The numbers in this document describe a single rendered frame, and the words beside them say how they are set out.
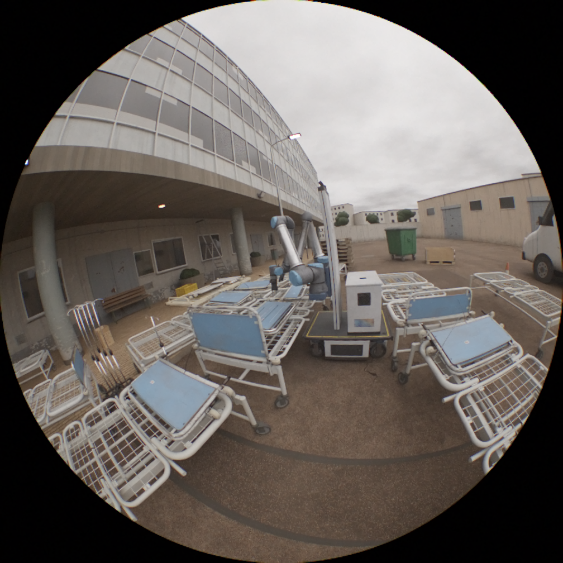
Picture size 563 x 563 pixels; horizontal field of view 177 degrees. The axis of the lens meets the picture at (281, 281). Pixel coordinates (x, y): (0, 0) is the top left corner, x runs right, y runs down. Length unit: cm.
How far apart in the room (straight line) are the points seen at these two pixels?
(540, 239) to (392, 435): 642
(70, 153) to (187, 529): 459
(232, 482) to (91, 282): 638
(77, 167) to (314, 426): 462
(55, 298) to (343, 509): 488
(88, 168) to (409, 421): 510
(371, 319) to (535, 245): 618
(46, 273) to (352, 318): 515
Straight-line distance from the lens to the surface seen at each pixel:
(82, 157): 408
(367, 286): 170
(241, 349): 143
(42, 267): 465
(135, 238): 757
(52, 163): 401
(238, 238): 863
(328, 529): 130
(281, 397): 156
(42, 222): 484
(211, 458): 156
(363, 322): 183
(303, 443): 145
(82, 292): 681
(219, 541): 141
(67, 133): 487
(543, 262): 687
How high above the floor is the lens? 130
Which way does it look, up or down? 12 degrees down
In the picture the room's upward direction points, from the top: 9 degrees counter-clockwise
